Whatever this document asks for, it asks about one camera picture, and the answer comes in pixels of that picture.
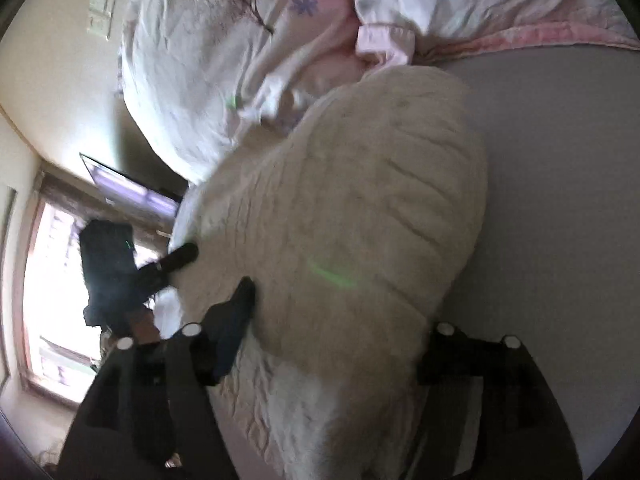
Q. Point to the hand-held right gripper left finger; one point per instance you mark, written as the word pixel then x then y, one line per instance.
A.
pixel 235 310

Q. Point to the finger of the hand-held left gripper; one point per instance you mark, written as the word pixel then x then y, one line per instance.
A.
pixel 177 257

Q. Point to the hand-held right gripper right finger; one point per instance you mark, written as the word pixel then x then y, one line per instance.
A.
pixel 452 355

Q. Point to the person's left forearm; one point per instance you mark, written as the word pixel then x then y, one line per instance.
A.
pixel 142 327

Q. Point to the window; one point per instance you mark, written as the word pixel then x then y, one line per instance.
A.
pixel 55 270

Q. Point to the dark flat screen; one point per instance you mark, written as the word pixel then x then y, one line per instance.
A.
pixel 127 185

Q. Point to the grey bed sheet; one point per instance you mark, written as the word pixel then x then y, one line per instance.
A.
pixel 555 200

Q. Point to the white floral quilt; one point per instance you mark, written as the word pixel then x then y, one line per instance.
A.
pixel 190 70

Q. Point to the pink cloth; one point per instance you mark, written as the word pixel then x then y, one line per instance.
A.
pixel 325 35

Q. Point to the white wall panel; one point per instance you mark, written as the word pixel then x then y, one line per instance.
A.
pixel 102 7

